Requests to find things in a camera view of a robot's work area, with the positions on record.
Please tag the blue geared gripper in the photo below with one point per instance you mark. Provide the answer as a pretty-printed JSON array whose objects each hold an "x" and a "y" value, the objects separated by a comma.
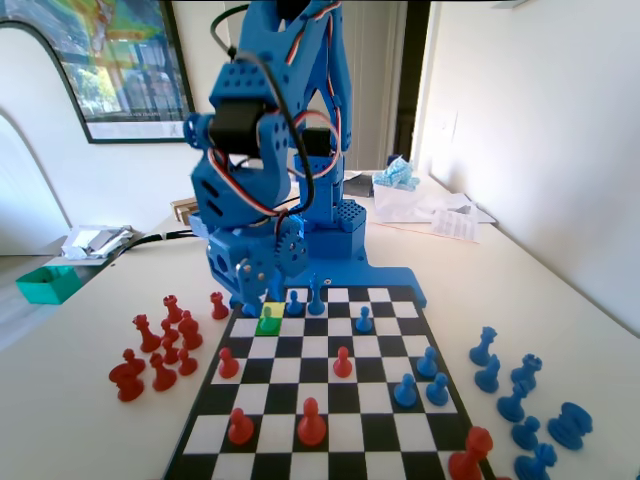
[{"x": 225, "y": 260}]

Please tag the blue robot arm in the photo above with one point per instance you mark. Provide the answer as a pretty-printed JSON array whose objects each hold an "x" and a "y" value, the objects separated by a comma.
[{"x": 240, "y": 82}]

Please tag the red chess rook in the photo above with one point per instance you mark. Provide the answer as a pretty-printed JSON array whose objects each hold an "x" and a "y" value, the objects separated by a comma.
[
  {"x": 217, "y": 307},
  {"x": 172, "y": 310}
]

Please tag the blue chess king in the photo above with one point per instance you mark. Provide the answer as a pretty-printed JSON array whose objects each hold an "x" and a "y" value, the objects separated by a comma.
[{"x": 315, "y": 300}]

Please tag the red chess pawn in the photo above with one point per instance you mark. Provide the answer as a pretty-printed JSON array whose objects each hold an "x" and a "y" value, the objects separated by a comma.
[
  {"x": 342, "y": 365},
  {"x": 227, "y": 366},
  {"x": 169, "y": 332},
  {"x": 241, "y": 429},
  {"x": 170, "y": 352}
]

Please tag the red chess piece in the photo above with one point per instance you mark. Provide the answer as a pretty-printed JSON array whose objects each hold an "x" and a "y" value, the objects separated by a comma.
[
  {"x": 128, "y": 382},
  {"x": 187, "y": 364}
]

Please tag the red chess queen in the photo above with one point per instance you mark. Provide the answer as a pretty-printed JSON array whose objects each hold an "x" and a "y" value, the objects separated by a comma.
[{"x": 146, "y": 336}]

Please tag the blue chess knight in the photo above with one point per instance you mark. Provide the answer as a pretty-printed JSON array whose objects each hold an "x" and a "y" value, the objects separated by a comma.
[{"x": 488, "y": 377}]

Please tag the blue chess bishop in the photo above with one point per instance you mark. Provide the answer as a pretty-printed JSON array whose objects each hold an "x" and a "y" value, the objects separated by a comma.
[{"x": 513, "y": 405}]

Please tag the blue plastic chess rook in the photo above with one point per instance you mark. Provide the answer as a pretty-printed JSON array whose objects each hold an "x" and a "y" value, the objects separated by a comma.
[{"x": 570, "y": 426}]

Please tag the brown cardboard box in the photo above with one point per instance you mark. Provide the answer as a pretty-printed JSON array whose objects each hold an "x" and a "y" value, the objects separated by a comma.
[{"x": 181, "y": 209}]

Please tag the black white chessboard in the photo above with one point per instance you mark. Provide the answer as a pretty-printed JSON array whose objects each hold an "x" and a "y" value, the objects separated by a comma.
[{"x": 320, "y": 390}]

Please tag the red pawn front centre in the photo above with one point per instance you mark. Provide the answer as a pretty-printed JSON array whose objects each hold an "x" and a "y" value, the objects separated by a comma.
[{"x": 311, "y": 425}]

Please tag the blue white cloth pack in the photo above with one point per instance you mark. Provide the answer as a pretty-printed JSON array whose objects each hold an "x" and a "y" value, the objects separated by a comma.
[{"x": 397, "y": 175}]

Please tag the crumpled silver plastic wrap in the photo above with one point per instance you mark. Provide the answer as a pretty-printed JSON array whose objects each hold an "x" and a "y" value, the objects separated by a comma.
[{"x": 95, "y": 240}]

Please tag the printed paper sheet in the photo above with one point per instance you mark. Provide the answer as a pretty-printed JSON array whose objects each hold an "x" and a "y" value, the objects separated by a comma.
[{"x": 455, "y": 225}]

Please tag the clear plastic bag with papers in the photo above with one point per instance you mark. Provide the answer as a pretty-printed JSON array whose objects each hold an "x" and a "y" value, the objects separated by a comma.
[{"x": 460, "y": 201}]

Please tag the green plastic bin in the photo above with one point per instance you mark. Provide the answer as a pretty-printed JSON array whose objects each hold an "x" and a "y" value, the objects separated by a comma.
[{"x": 41, "y": 292}]

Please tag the dark framed poster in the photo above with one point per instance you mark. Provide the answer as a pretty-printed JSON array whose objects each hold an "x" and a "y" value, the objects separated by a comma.
[{"x": 130, "y": 60}]

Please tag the blue camera housing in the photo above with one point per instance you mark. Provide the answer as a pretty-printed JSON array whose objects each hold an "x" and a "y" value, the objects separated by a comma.
[{"x": 222, "y": 272}]

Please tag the blue arm base plate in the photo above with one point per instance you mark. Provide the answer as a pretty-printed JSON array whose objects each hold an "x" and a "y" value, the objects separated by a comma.
[{"x": 380, "y": 277}]

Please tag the white wall switch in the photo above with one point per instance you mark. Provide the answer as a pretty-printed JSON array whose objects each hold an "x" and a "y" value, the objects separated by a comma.
[{"x": 450, "y": 127}]

